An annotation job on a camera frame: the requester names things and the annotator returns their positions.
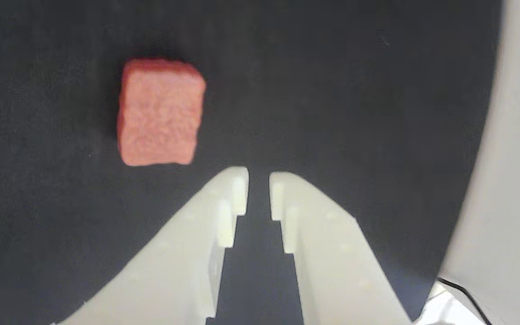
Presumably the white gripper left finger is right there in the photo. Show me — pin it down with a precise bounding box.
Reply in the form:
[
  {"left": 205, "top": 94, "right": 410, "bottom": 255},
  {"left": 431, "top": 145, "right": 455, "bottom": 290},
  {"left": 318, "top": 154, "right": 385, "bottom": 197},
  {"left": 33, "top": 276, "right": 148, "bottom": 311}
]
[{"left": 52, "top": 166, "right": 250, "bottom": 325}]

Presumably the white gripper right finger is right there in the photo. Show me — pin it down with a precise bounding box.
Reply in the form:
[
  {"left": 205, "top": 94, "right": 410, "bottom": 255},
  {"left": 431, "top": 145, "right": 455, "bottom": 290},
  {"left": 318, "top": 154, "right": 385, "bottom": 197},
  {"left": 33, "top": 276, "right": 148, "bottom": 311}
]
[{"left": 269, "top": 172, "right": 413, "bottom": 325}]

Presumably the red foam toy block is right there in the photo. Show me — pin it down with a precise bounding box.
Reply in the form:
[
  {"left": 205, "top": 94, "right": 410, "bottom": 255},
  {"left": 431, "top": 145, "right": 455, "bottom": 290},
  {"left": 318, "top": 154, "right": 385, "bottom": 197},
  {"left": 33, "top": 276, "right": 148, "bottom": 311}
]
[{"left": 116, "top": 58, "right": 207, "bottom": 167}]

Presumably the black fabric desk mat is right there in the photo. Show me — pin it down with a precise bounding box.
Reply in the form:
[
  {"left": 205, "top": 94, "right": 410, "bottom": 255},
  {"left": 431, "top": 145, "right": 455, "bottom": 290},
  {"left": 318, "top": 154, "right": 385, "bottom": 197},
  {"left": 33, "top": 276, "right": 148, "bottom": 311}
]
[{"left": 0, "top": 0, "right": 505, "bottom": 325}]

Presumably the black cable along wall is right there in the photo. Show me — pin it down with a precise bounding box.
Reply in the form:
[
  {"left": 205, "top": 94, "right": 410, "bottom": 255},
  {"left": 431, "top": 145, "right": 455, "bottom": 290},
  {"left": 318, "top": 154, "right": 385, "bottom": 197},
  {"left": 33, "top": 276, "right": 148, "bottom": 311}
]
[{"left": 436, "top": 278, "right": 493, "bottom": 325}]

